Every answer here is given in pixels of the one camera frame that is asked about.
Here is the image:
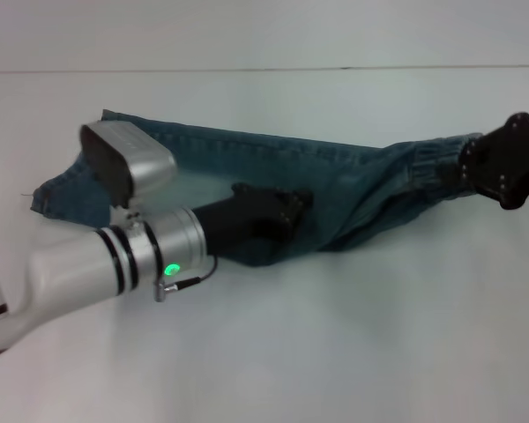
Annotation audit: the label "metal plug on left wrist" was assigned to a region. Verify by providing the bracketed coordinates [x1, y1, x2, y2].
[153, 280, 174, 303]

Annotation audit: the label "blue denim shorts with print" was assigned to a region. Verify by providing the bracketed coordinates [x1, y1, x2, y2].
[29, 108, 484, 269]

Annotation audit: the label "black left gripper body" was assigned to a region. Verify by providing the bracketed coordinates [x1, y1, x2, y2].
[193, 182, 315, 257]

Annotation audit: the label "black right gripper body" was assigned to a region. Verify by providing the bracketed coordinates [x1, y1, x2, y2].
[459, 111, 529, 210]

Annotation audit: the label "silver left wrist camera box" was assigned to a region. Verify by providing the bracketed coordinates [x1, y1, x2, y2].
[78, 122, 180, 208]

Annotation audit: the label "thin black cable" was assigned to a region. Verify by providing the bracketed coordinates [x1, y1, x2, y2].
[169, 254, 220, 290]

